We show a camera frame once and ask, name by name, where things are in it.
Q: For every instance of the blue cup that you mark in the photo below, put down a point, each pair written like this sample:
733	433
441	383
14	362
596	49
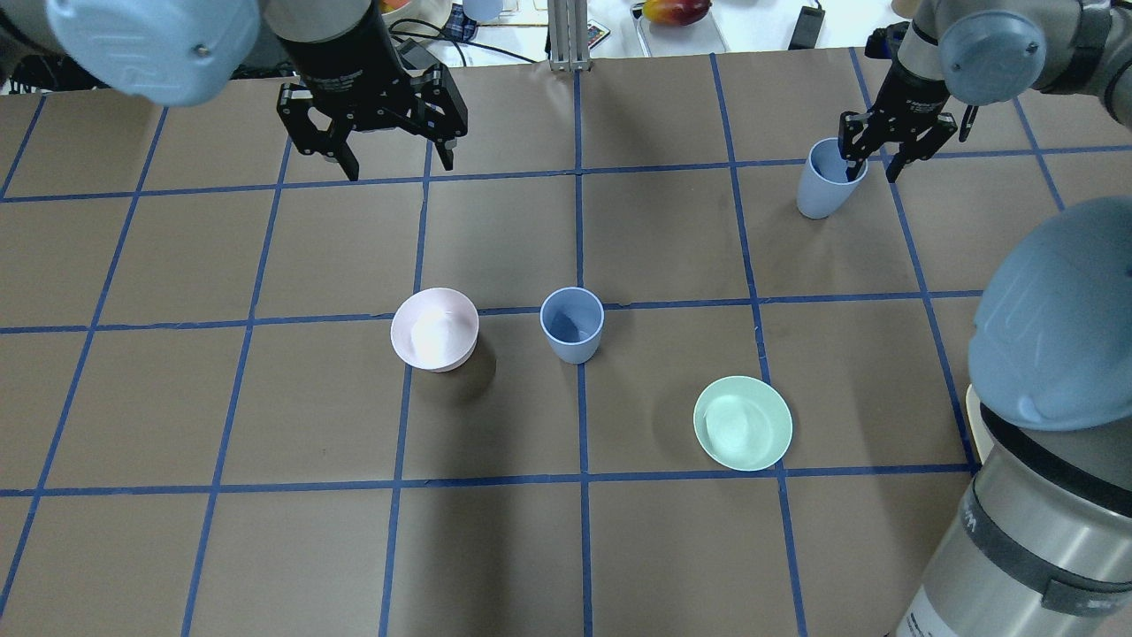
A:
572	319
822	187

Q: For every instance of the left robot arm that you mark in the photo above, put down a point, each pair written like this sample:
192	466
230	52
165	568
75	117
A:
173	53

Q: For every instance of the aluminium frame post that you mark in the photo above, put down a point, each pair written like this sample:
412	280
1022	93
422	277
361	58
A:
568	36

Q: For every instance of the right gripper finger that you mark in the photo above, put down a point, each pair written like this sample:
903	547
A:
907	152
855	163

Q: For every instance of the green bowl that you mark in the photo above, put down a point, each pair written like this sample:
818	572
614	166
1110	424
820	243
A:
743	423

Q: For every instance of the pink bowl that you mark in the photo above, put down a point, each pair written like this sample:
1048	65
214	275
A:
435	330

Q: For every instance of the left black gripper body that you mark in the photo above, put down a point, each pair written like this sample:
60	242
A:
343	55

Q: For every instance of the cream toaster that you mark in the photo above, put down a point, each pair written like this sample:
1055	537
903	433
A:
976	427

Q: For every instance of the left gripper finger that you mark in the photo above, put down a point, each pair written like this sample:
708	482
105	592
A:
340	152
445	150

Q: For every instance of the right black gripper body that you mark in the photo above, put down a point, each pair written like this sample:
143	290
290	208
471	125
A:
917	95

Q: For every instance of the black power adapter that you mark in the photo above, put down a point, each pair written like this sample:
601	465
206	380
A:
808	27

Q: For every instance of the mango fruit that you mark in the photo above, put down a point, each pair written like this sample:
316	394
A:
675	12

